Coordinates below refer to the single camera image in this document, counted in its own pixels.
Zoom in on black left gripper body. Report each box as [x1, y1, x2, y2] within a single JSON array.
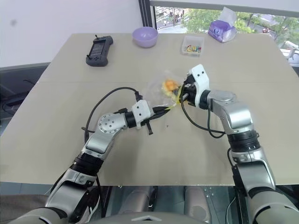
[[140, 106, 160, 137]]

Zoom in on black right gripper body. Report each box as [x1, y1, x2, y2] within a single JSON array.
[[181, 74, 199, 107]]

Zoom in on orange checkered bread bun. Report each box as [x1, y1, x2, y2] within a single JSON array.
[[162, 79, 178, 95]]

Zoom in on clear yellow-zip plastic bag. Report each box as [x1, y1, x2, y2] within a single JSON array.
[[143, 69, 187, 111]]

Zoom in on colourful small clips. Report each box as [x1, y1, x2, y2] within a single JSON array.
[[185, 43, 202, 54]]

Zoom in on clear plastic box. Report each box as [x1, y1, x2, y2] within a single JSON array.
[[179, 35, 206, 57]]

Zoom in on purple plastic bowl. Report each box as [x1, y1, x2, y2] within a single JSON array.
[[132, 26, 159, 49]]

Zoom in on purple tissue pack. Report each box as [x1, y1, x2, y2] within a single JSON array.
[[208, 6, 238, 44]]

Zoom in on black handheld controller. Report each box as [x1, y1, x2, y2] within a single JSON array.
[[85, 34, 115, 67]]

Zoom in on grey curved robot torso panel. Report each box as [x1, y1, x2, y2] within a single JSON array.
[[92, 209, 212, 224]]

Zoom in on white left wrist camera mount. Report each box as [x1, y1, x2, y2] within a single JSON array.
[[131, 99, 155, 130]]

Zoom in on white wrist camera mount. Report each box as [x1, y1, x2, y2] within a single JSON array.
[[186, 64, 210, 108], [131, 99, 155, 130]]

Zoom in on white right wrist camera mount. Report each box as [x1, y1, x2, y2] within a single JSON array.
[[186, 64, 210, 108]]

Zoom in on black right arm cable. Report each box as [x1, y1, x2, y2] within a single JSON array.
[[180, 93, 227, 140]]

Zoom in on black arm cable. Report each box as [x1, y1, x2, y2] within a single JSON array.
[[180, 93, 227, 140], [81, 87, 144, 140]]

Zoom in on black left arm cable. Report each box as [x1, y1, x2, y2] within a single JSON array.
[[81, 87, 144, 140]]

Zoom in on black window frame post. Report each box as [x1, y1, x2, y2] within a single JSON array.
[[138, 0, 157, 30]]

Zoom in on thin white cable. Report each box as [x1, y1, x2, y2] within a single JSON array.
[[226, 195, 237, 221]]

